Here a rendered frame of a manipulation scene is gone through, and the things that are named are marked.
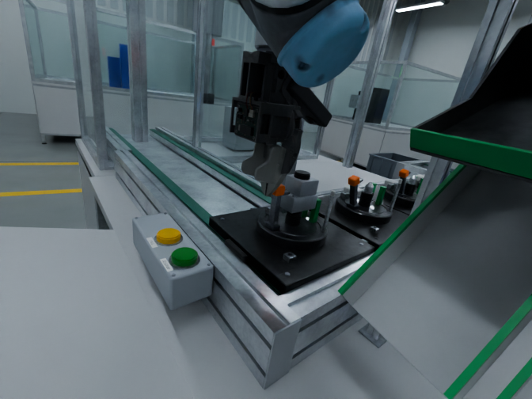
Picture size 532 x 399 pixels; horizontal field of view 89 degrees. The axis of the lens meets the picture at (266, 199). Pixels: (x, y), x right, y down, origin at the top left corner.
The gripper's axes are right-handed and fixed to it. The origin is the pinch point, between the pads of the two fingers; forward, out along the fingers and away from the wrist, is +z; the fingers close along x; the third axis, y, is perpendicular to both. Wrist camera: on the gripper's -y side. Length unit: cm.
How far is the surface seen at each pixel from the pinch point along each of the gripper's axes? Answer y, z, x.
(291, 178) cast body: -5.0, -1.2, -0.4
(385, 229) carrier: -29.1, 10.0, 8.7
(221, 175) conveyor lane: -16.0, 13.0, -43.6
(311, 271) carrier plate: -0.9, 10.1, 11.5
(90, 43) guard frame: 14, -22, -81
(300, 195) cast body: -5.2, 1.2, 2.3
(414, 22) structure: -1074, -323, -562
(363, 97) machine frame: -114, -20, -61
